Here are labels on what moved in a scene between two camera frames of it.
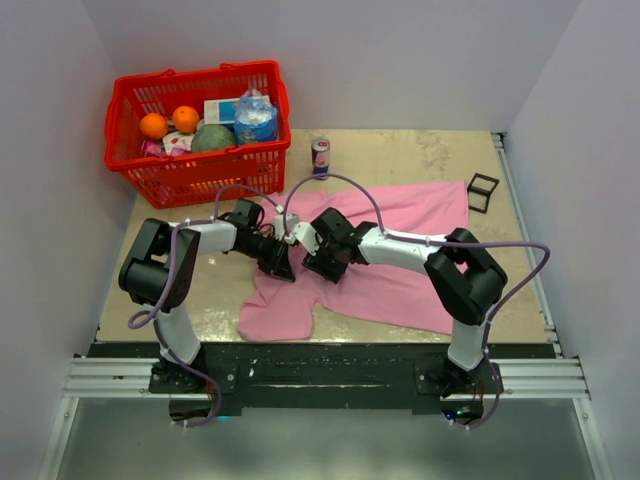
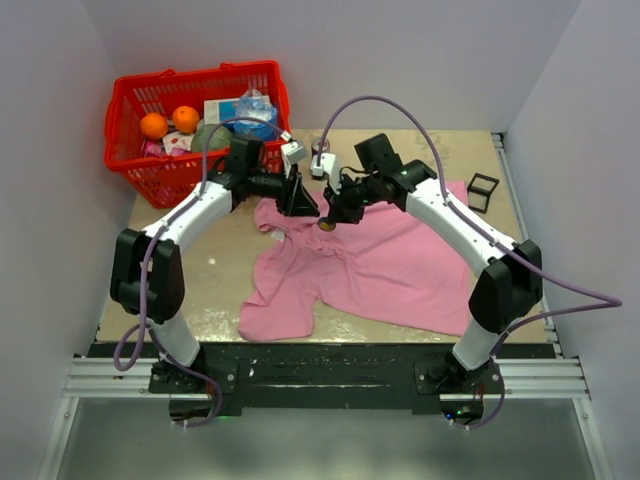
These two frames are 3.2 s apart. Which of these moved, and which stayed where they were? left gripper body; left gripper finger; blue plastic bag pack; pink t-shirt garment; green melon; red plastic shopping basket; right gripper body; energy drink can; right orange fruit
Moved: left gripper finger; left gripper body; right gripper body
Stayed: energy drink can; red plastic shopping basket; pink t-shirt garment; right orange fruit; green melon; blue plastic bag pack
